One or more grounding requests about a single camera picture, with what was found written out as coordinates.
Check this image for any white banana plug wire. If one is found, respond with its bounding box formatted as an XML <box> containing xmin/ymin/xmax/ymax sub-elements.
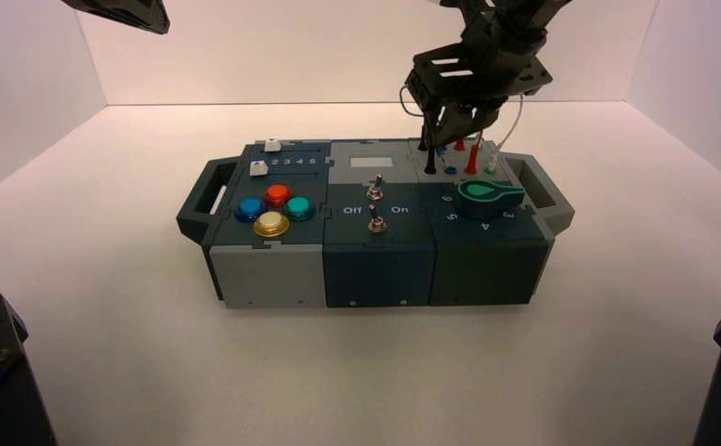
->
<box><xmin>484</xmin><ymin>93</ymin><xmax>526</xmax><ymax>175</ymax></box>

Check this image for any yellow push button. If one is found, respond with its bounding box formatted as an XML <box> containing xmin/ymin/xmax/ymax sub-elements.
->
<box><xmin>253</xmin><ymin>211</ymin><xmax>291</xmax><ymax>239</ymax></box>

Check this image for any blue grey control box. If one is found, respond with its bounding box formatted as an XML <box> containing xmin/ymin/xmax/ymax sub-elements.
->
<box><xmin>176</xmin><ymin>138</ymin><xmax>576</xmax><ymax>309</ymax></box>

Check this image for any green rotary knob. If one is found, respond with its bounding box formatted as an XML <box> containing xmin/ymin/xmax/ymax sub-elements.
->
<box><xmin>456</xmin><ymin>179</ymin><xmax>527</xmax><ymax>221</ymax></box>

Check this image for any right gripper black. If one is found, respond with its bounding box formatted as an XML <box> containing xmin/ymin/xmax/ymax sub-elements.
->
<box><xmin>404</xmin><ymin>29</ymin><xmax>554</xmax><ymax>149</ymax></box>

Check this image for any red push button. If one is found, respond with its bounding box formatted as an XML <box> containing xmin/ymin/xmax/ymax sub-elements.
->
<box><xmin>264</xmin><ymin>183</ymin><xmax>293</xmax><ymax>209</ymax></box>

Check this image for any green push button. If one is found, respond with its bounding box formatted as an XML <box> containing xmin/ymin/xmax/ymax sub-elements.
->
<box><xmin>283</xmin><ymin>196</ymin><xmax>317</xmax><ymax>222</ymax></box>

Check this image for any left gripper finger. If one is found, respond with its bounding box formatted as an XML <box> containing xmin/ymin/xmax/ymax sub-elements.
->
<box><xmin>61</xmin><ymin>0</ymin><xmax>171</xmax><ymax>35</ymax></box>
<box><xmin>89</xmin><ymin>0</ymin><xmax>171</xmax><ymax>17</ymax></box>

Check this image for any red banana plug wire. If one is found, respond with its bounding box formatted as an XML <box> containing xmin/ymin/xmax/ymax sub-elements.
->
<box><xmin>453</xmin><ymin>129</ymin><xmax>483</xmax><ymax>176</ymax></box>

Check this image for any blue push button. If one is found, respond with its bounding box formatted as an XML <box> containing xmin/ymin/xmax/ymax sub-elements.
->
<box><xmin>234</xmin><ymin>197</ymin><xmax>268</xmax><ymax>224</ymax></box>

